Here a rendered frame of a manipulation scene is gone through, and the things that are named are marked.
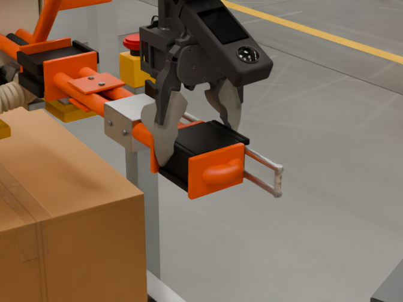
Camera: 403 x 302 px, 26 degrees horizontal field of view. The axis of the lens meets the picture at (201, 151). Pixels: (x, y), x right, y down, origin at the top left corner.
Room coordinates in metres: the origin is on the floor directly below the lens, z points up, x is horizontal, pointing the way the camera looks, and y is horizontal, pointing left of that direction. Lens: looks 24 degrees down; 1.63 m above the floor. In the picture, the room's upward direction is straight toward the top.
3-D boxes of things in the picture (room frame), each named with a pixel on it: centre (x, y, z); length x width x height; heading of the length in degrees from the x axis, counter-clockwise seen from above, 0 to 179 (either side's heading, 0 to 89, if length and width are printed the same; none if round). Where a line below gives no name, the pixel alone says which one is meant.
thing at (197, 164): (0.91, 0.01, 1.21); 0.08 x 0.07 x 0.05; 36
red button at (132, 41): (1.97, 0.15, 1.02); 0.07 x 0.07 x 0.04
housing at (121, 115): (1.03, 0.08, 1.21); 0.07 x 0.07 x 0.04; 36
